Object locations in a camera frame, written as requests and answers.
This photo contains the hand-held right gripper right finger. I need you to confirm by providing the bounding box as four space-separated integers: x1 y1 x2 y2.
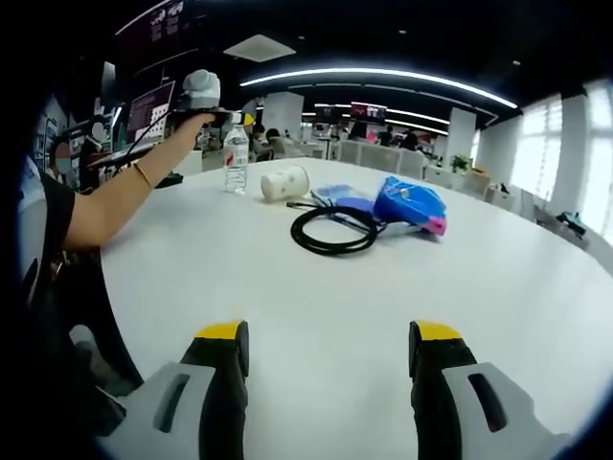
408 319 571 460

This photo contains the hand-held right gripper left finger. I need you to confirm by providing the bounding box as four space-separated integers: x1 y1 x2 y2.
95 319 251 460

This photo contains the clear plastic water bottle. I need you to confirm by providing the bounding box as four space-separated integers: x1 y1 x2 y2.
223 125 250 196

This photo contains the white paper cup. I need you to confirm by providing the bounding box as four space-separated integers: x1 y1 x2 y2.
260 165 311 202

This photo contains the blue pad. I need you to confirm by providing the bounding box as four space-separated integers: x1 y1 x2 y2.
310 182 380 213

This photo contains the blue tissue packet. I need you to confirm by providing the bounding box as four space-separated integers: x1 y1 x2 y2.
373 175 448 238

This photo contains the white tabletop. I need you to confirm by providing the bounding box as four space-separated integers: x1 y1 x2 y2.
98 155 613 460

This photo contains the ceiling air vent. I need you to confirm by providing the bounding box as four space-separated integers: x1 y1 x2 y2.
223 34 298 63

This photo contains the dark overhead screen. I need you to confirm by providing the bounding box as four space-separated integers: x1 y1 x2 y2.
114 0 213 74

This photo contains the hanging dark red display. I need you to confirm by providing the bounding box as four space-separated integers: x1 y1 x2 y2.
351 101 388 122

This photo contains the white office chair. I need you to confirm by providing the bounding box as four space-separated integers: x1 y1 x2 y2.
358 143 402 170
398 149 428 180

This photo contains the curved ceiling light strip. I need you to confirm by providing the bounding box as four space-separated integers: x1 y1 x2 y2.
238 67 519 109

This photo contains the person's black shirt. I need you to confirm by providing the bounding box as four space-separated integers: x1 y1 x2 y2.
17 170 146 402

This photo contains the dark teal bag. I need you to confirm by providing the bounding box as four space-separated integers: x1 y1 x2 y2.
554 210 589 237

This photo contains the narrow window blind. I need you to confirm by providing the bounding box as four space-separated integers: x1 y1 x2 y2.
509 92 564 203

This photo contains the large window blind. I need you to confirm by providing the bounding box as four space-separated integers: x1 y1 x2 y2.
573 80 613 232

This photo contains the wall screen with grid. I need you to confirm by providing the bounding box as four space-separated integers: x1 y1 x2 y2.
125 80 176 146

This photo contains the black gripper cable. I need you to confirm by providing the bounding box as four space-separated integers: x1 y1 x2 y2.
102 109 170 168

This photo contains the gold bracelet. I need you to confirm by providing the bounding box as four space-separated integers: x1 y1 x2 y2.
133 161 155 190

